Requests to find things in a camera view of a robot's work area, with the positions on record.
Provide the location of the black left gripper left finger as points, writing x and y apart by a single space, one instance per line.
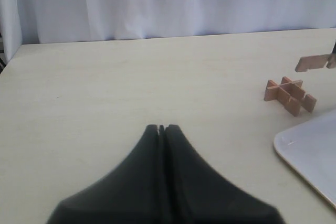
128 194

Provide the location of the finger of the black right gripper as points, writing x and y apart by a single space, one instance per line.
333 56

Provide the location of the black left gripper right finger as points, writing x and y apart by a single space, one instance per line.
199 194

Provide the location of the notched wooden piece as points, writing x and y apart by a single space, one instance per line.
291 101
272 89
309 102
312 62

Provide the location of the white plastic tray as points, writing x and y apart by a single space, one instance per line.
309 149

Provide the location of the white backdrop curtain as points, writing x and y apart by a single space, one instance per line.
50 21

